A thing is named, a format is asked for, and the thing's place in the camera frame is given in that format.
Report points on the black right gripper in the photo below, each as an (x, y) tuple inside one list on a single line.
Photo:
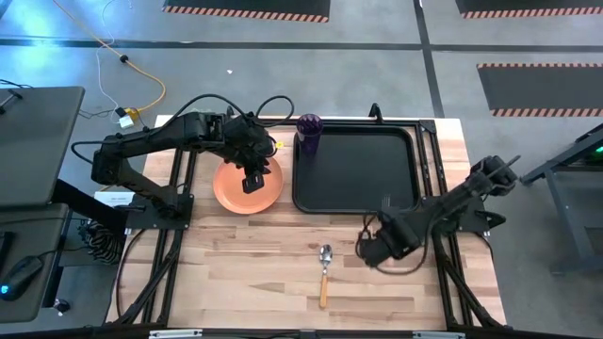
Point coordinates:
[(398, 237)]

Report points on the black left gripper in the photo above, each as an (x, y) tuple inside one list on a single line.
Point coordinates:
[(247, 139)]

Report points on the orange round plate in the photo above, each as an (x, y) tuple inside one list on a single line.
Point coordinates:
[(231, 193)]

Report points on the purple plastic cup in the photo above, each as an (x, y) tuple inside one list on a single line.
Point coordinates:
[(309, 136)]

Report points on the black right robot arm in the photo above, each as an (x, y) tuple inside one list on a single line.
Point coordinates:
[(452, 202)]

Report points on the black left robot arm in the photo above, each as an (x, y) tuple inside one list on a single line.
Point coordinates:
[(155, 134)]

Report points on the black plastic tray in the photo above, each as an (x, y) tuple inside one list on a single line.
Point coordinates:
[(358, 169)]

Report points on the small yellow tag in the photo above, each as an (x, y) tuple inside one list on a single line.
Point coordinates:
[(280, 145)]

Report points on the white power adapter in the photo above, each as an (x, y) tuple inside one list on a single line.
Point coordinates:
[(126, 122)]

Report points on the white paper card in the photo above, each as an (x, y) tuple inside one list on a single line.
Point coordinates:
[(113, 198)]

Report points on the black hazard-striped floor mat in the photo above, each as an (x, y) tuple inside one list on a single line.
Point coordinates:
[(542, 89), (527, 4), (245, 5)]

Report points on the black diagonal support beam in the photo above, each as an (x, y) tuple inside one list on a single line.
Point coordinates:
[(85, 202)]

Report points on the grey metal stand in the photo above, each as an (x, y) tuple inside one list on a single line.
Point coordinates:
[(567, 221)]

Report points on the dark grey desk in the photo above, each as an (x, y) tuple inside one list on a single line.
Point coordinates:
[(28, 226), (37, 141)]

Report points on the black caster wheel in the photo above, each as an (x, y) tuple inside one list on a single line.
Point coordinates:
[(62, 306)]

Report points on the black computer mouse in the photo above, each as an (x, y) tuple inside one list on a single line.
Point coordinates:
[(21, 278)]

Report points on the silver frame bracket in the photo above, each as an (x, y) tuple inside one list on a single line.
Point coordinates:
[(174, 334), (438, 335)]

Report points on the black aluminium table frame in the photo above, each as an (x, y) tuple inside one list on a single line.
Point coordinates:
[(428, 126)]

